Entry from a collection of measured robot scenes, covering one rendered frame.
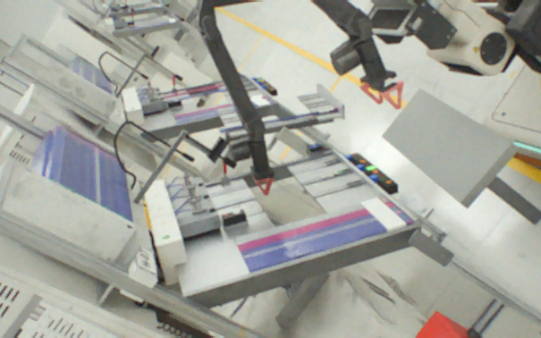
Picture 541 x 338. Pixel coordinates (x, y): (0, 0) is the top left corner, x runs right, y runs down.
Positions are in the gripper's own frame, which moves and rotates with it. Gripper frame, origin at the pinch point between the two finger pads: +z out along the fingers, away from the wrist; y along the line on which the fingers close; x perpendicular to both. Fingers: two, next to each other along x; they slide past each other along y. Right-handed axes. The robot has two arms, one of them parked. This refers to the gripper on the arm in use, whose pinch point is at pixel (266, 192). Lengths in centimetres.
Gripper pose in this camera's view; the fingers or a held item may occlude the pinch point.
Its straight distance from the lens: 209.8
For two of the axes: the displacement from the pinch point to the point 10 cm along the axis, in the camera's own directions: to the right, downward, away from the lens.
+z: 1.5, 9.1, 3.9
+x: 9.5, -2.4, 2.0
